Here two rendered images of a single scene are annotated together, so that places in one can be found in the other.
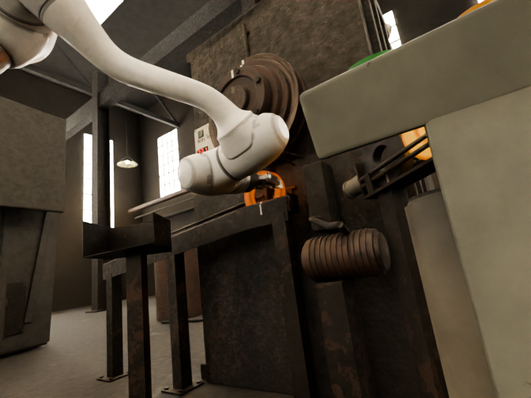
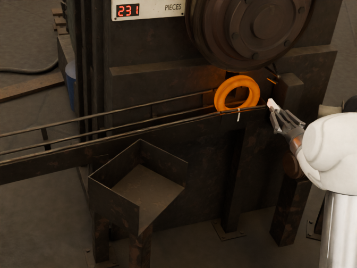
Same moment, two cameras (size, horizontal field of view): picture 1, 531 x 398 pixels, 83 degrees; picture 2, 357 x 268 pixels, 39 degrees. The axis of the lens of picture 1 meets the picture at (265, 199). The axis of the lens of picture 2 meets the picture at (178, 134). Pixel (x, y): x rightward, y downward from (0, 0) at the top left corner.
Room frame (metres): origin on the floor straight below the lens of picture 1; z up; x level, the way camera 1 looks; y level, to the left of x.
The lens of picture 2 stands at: (0.41, 1.53, 1.79)
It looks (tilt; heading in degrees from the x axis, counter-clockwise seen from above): 36 degrees down; 303
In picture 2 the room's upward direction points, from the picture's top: 6 degrees clockwise
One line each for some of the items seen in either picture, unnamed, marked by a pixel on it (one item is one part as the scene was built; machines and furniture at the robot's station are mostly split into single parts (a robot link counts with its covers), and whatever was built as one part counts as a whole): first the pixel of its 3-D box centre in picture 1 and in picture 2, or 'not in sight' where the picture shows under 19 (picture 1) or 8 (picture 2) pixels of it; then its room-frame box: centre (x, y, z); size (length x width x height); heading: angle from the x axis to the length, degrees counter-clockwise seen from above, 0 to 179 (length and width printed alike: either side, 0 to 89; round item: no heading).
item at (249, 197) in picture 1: (264, 193); (237, 97); (1.15, 0.00, 0.75); 0.18 x 0.03 x 0.18; 56
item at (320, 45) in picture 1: (308, 180); (198, 21); (1.51, -0.24, 0.88); 1.08 x 0.73 x 1.76; 57
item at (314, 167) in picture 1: (322, 197); (283, 102); (1.04, -0.20, 0.68); 0.11 x 0.08 x 0.24; 147
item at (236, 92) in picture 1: (239, 103); (265, 19); (1.07, 0.06, 1.11); 0.28 x 0.06 x 0.28; 57
